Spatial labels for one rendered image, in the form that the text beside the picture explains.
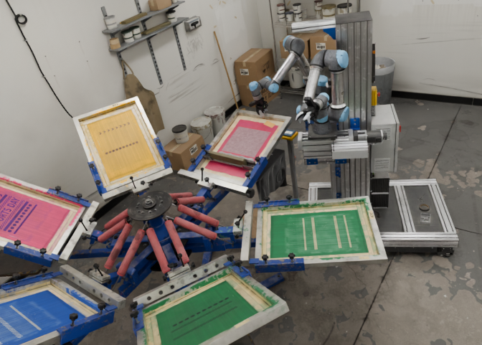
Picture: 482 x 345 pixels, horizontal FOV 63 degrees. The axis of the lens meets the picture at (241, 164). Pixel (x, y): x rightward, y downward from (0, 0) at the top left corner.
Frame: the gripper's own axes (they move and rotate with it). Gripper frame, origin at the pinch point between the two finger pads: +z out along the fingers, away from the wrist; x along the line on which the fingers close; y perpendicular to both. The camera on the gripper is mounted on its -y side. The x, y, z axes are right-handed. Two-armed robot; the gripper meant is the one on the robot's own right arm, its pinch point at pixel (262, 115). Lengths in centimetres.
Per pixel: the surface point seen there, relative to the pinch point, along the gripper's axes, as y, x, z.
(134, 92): -196, 17, 12
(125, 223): -10, -151, -39
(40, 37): -200, -36, -98
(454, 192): 148, 74, 150
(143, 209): -1, -139, -43
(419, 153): 98, 133, 165
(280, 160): 21.4, -21.2, 31.7
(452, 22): 95, 298, 93
